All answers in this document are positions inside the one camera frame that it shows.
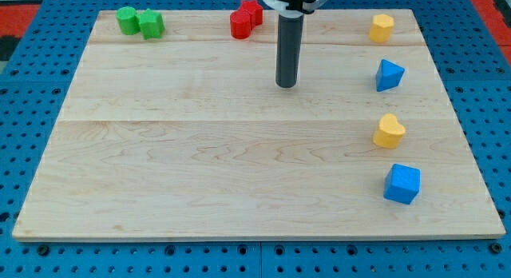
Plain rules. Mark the blue triangle block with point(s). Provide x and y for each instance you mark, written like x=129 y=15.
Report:
x=388 y=76

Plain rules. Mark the light wooden board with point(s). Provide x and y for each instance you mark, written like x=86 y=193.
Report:
x=188 y=138

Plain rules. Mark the blue cube block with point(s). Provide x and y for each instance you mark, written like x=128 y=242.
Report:
x=402 y=184

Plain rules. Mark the robot arm flange black white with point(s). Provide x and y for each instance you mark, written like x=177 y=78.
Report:
x=295 y=7

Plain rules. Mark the yellow hexagon block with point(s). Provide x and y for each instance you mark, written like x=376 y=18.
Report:
x=381 y=28

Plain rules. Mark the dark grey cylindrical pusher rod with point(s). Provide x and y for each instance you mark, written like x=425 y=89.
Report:
x=289 y=38

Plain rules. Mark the green cylinder block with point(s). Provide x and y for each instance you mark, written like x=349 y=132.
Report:
x=127 y=21

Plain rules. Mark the yellow heart block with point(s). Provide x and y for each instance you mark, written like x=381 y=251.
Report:
x=389 y=132

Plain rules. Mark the green star block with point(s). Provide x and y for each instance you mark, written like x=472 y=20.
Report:
x=151 y=24

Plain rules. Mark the red star block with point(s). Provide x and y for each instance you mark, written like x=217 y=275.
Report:
x=255 y=10

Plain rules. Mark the red cylinder block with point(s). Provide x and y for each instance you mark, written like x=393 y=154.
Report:
x=241 y=24

